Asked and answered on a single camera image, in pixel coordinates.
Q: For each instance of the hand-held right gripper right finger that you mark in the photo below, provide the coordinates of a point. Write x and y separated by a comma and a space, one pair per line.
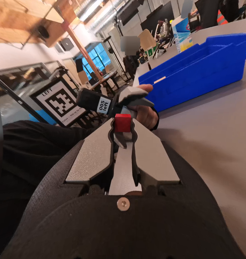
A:
155, 159

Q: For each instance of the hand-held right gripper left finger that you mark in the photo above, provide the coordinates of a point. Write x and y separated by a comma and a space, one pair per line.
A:
90, 157

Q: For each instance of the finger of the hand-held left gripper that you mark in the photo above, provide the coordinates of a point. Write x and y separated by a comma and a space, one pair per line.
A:
142, 105
133, 94

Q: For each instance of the red wooden cube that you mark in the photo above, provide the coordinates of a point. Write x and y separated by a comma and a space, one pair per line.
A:
123, 123

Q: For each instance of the large natural wooden cube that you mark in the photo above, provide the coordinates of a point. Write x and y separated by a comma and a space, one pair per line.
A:
159, 80

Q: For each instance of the blue plastic bin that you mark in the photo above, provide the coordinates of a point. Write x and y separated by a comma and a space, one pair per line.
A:
196, 81

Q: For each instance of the grey desk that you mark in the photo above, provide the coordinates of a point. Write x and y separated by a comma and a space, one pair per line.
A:
206, 151

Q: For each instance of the person's left hand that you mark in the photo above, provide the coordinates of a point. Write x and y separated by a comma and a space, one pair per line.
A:
145, 119

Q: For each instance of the framed black-white marker sign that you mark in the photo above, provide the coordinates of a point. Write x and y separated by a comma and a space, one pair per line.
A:
58, 103

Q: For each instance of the green box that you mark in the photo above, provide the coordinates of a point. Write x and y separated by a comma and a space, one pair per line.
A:
150, 53

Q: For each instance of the tan wooden board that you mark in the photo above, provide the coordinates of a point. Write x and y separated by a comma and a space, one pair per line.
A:
147, 39

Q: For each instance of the white blue wipes canister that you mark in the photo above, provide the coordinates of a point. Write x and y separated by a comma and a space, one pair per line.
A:
181, 36

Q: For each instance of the black round ceiling fixture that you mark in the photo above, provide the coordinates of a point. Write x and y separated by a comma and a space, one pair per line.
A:
43, 32

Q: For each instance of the black monitor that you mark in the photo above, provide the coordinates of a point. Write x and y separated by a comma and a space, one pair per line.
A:
165, 14

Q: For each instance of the orange traffic cone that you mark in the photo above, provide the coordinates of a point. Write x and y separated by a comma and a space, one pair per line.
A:
221, 19

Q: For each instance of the black wall speaker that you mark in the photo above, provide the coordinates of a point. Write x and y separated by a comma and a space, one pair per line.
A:
66, 44

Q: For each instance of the silver ventilation duct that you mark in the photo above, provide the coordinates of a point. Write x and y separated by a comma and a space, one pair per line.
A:
94, 12

